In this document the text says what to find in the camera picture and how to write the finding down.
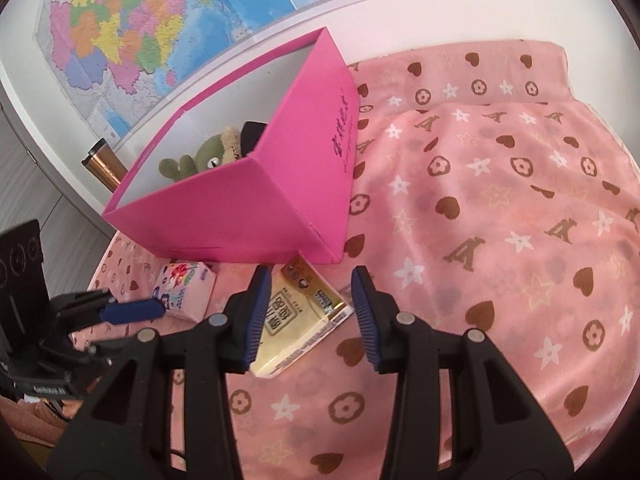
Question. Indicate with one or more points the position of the green plush frog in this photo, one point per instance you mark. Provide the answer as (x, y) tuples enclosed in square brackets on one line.
[(207, 157)]

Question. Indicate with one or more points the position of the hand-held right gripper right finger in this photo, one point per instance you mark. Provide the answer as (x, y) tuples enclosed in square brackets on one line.
[(365, 320)]

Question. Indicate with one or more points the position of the pink cardboard box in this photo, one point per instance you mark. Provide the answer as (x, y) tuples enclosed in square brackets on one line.
[(240, 210)]

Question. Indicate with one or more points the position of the copper thermos bottle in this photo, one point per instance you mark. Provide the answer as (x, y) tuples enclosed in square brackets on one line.
[(105, 165)]

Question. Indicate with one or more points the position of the grey door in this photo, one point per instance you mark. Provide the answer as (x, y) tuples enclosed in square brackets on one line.
[(40, 200)]

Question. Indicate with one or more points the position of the pink printed blanket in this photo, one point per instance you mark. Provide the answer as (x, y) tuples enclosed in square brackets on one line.
[(500, 210)]

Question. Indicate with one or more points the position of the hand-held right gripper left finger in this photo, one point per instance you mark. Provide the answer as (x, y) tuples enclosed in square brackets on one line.
[(257, 320)]

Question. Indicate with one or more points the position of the yellow flat packet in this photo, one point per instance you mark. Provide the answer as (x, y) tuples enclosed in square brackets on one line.
[(300, 327)]

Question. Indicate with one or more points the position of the colourful wall map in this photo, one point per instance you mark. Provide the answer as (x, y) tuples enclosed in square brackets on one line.
[(125, 25)]

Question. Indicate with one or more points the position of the beige plush toy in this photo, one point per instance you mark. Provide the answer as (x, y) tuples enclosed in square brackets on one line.
[(231, 140)]

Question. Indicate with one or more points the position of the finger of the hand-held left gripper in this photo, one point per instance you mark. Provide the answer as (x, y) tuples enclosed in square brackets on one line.
[(132, 310), (112, 346)]

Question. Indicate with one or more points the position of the colourful printed packet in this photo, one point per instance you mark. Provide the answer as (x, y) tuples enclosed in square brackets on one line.
[(187, 287)]

